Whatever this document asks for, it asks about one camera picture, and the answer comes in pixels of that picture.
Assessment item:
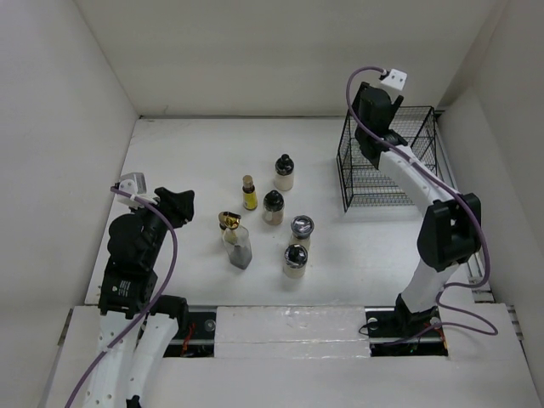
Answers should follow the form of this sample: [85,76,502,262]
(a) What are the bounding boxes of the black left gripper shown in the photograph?
[130,185,193,264]

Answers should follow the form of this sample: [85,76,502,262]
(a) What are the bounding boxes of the glass bottle dark contents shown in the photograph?
[218,212,252,269]

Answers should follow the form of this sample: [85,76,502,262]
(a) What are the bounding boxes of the brown spice jar black lid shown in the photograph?
[263,190,285,225]

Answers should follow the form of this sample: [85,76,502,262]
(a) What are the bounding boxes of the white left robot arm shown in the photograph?
[79,184,195,407]

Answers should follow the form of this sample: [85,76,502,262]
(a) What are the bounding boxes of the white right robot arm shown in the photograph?
[349,82,484,337]

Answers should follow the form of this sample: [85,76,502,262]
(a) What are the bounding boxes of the yellow label bottle far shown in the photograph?
[242,174,258,211]

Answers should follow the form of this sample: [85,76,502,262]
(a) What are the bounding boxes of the white spice jar far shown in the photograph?
[274,154,294,191]

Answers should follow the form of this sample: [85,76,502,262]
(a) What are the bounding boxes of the white spice jar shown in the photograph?
[274,154,294,191]
[283,244,309,279]

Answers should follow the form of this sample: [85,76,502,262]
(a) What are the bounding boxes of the spice jar foil lid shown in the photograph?
[289,215,315,251]

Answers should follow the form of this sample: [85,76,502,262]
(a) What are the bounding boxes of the white spice jar near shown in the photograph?
[283,244,309,279]

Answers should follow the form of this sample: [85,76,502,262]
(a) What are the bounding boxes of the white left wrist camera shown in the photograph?
[113,172,147,199]

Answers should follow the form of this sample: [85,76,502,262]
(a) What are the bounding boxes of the black wire basket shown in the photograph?
[337,106,440,213]

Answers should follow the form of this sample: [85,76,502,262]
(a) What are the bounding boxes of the metal base rail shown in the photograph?
[165,306,448,360]

